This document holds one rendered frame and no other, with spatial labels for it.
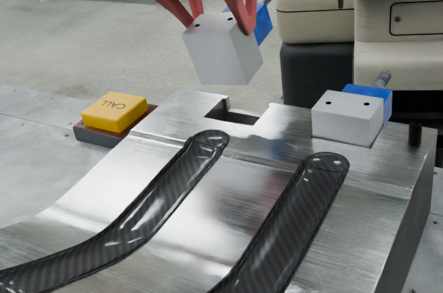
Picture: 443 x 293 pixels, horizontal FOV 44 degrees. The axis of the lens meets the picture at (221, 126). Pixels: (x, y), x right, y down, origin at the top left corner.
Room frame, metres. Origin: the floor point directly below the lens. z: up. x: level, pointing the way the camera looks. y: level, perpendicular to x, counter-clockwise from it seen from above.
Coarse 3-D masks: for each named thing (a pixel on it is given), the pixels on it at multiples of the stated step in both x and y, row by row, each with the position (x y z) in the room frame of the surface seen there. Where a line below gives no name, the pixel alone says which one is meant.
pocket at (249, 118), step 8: (216, 104) 0.47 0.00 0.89; (224, 104) 0.48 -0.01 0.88; (208, 112) 0.46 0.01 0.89; (216, 112) 0.47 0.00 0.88; (224, 112) 0.48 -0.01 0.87; (232, 112) 0.48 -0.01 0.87; (240, 112) 0.47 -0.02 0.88; (248, 112) 0.47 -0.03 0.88; (224, 120) 0.48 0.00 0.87; (232, 120) 0.48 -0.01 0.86; (240, 120) 0.47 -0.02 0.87; (248, 120) 0.47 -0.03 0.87; (256, 120) 0.46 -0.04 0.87
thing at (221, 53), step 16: (208, 16) 0.46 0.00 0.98; (224, 16) 0.45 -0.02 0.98; (256, 16) 0.47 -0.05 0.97; (192, 32) 0.44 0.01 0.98; (208, 32) 0.43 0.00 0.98; (224, 32) 0.42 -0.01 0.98; (240, 32) 0.43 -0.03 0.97; (256, 32) 0.46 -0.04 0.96; (192, 48) 0.45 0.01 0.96; (208, 48) 0.44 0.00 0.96; (224, 48) 0.43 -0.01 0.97; (240, 48) 0.43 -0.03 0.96; (256, 48) 0.45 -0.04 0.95; (208, 64) 0.44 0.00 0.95; (224, 64) 0.43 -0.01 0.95; (240, 64) 0.42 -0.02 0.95; (256, 64) 0.44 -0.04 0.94; (208, 80) 0.44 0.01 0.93; (224, 80) 0.44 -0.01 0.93; (240, 80) 0.43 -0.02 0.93
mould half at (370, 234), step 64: (192, 128) 0.43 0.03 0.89; (256, 128) 0.41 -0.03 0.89; (384, 128) 0.38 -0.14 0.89; (128, 192) 0.36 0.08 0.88; (192, 192) 0.34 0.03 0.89; (256, 192) 0.33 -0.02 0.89; (384, 192) 0.31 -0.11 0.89; (0, 256) 0.27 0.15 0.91; (192, 256) 0.27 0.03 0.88; (320, 256) 0.26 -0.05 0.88; (384, 256) 0.25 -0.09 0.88
